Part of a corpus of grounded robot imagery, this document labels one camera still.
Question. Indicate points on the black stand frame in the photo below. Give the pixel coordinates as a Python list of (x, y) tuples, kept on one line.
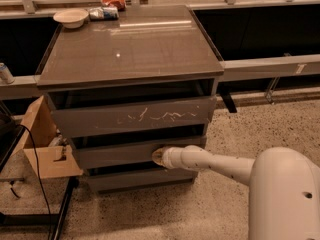
[(55, 222)]

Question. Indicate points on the grey drawer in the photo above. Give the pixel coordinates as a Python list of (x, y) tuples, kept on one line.
[(101, 120), (136, 175), (133, 147)]

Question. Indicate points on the grey bottom drawer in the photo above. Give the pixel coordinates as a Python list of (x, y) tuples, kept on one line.
[(136, 175)]

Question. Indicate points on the grey drawer cabinet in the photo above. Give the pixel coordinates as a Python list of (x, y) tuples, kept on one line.
[(146, 55)]

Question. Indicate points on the white can on ledge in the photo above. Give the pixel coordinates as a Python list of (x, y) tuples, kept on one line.
[(5, 74)]

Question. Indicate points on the cardboard box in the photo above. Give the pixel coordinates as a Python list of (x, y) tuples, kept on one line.
[(46, 160)]

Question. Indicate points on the white bowl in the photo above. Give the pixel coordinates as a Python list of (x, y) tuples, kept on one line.
[(71, 18)]

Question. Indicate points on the red snack bag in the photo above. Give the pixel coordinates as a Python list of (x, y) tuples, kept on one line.
[(119, 4)]

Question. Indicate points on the grey top drawer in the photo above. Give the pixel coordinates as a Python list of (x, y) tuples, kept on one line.
[(101, 120)]

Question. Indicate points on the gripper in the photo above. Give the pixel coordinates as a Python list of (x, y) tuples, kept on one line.
[(170, 158)]

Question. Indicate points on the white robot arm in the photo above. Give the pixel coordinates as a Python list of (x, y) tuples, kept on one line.
[(284, 187)]

